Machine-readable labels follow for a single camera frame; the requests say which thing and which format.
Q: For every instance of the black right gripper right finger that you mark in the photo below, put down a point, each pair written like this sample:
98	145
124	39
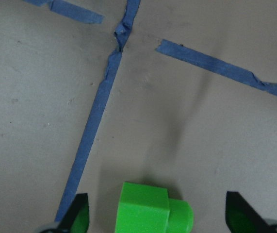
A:
241	217

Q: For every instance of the green toy block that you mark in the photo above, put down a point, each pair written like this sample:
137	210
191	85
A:
149	209

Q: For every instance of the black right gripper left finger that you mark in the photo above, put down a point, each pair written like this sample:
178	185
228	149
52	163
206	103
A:
76	219

